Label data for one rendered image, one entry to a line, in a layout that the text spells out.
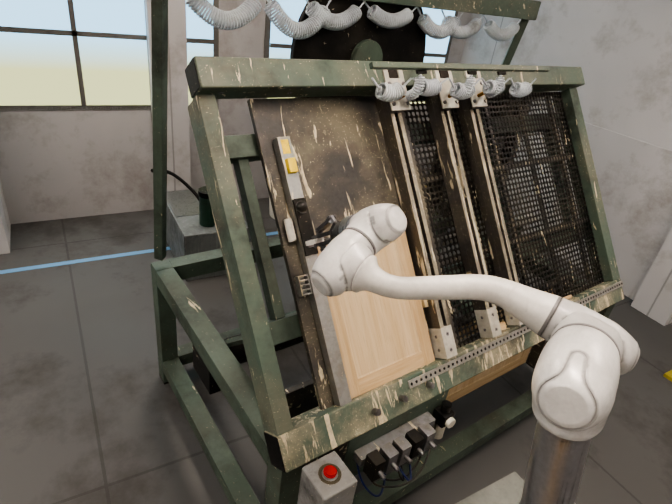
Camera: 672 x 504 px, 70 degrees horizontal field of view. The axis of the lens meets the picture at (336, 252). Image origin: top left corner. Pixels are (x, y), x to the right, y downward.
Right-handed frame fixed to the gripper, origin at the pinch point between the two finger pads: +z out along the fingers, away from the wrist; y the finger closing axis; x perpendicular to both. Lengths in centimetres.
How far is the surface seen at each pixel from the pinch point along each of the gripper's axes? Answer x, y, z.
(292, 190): 3.0, -19.1, 11.6
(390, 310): 34.4, 31.8, 14.0
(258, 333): -21.4, 24.1, 10.6
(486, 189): 100, -6, 10
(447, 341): 54, 50, 8
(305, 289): -0.4, 15.0, 12.6
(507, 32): 171, -92, 27
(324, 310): 4.5, 23.7, 11.6
